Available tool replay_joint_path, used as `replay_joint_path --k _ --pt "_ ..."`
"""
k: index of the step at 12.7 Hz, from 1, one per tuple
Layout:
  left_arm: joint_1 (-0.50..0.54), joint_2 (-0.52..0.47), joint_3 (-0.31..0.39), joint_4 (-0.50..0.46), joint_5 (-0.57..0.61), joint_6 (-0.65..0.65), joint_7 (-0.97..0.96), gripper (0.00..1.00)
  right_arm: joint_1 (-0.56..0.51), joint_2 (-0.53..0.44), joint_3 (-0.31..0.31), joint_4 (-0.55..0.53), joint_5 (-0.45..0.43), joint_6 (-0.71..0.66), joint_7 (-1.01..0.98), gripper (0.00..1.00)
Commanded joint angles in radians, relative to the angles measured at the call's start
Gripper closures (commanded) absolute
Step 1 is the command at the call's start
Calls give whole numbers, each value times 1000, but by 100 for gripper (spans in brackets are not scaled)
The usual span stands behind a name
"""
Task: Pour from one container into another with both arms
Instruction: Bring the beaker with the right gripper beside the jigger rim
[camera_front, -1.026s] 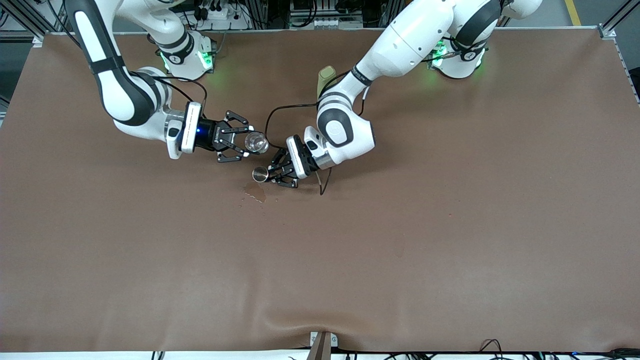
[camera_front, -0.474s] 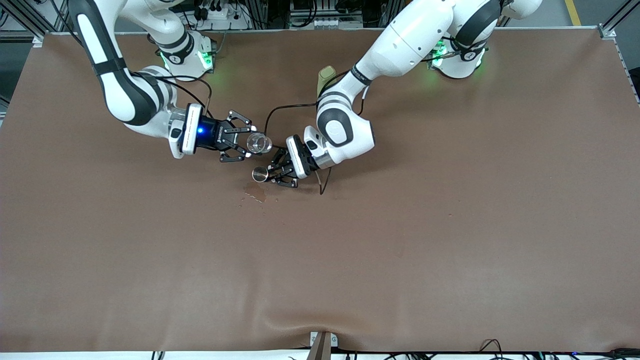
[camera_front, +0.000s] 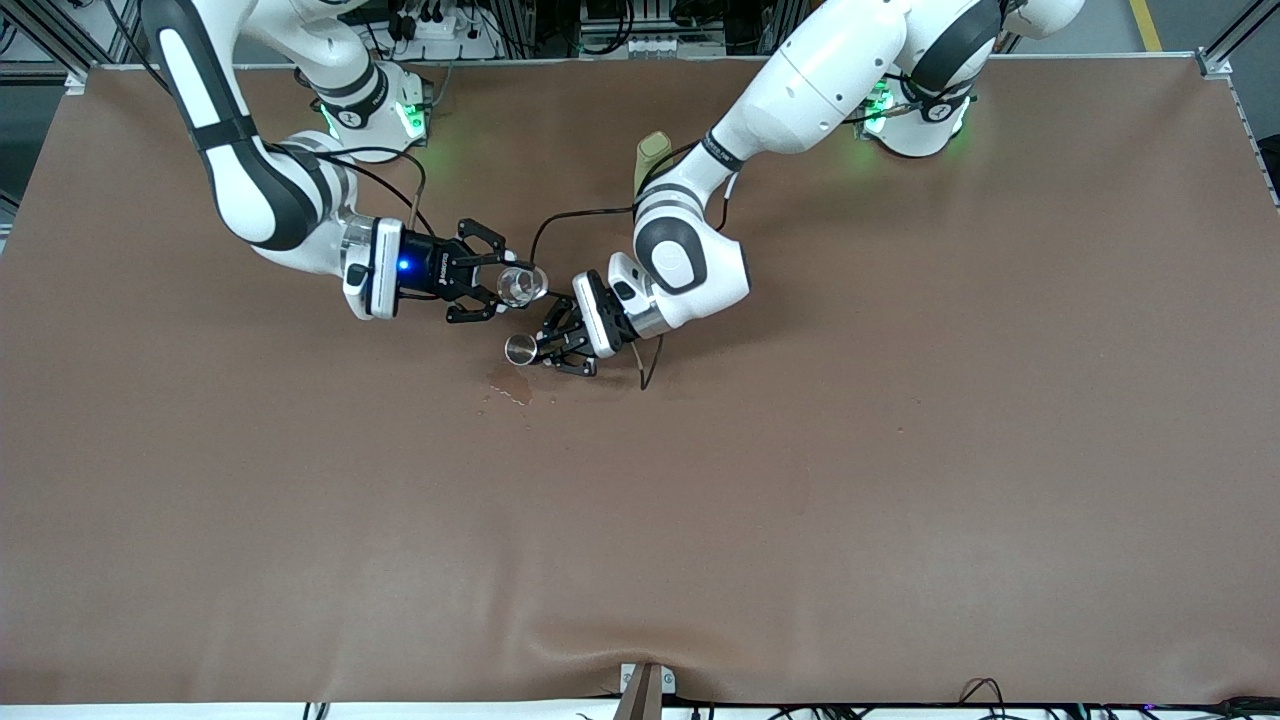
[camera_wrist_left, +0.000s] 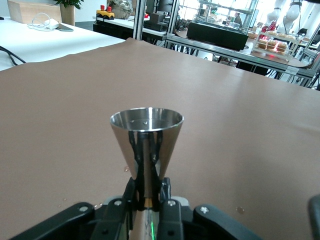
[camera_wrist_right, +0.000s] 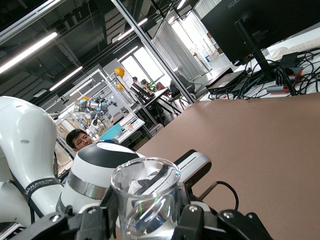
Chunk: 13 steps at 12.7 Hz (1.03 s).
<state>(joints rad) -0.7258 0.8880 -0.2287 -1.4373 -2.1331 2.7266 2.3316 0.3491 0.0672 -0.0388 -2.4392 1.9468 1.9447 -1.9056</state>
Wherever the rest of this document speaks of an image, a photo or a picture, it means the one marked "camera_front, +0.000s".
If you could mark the grey metal table bracket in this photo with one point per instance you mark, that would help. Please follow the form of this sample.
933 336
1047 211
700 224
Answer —
628 680

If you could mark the aluminium frame strut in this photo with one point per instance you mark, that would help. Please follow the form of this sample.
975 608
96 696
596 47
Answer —
1225 45
60 35

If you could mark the steel double jigger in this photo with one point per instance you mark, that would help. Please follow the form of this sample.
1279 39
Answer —
520 350

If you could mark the white power strip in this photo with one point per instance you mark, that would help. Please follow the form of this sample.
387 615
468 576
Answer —
440 27

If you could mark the clear glass cup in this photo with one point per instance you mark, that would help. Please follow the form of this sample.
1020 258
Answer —
520 287

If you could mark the green bottle with clear base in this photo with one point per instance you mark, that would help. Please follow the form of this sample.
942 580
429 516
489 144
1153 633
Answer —
650 160

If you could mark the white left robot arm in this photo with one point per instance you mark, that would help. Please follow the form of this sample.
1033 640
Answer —
830 80

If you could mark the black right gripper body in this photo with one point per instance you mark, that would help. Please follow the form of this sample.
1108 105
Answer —
422 269

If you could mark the dark liquid stain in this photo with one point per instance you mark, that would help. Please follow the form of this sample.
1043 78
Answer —
510 385

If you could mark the brown table mat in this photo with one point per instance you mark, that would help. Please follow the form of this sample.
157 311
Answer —
640 550

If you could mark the brown wooden post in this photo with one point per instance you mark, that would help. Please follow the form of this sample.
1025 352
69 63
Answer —
640 700

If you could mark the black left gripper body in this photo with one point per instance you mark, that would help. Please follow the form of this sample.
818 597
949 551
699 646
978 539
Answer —
583 322

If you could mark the white multi-socket block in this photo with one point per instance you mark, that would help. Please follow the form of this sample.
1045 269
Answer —
640 46

